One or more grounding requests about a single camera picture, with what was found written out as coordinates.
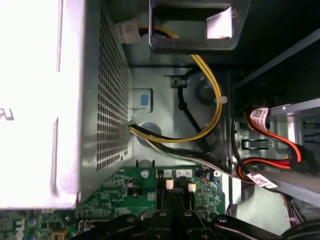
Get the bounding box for green motherboard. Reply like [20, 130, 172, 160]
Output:
[0, 166, 223, 240]

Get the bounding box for yellow wire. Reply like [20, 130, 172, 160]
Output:
[138, 24, 223, 144]

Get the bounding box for black PC case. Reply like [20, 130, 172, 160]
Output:
[57, 0, 320, 240]

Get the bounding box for red and black wires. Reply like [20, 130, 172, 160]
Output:
[234, 107, 318, 177]

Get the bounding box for grey power supply unit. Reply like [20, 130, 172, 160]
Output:
[0, 0, 133, 210]

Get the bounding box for RAM slot with white latch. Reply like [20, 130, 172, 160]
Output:
[157, 169, 175, 192]
[186, 169, 198, 213]

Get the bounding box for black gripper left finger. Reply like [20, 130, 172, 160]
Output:
[78, 191, 174, 240]

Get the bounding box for grey metal drive cage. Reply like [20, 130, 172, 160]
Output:
[269, 98, 320, 201]

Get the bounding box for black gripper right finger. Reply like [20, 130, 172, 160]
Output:
[174, 191, 286, 240]

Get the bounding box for black and white wire bundle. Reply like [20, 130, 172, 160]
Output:
[128, 123, 238, 179]

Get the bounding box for thick black cable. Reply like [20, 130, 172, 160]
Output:
[176, 67, 211, 151]

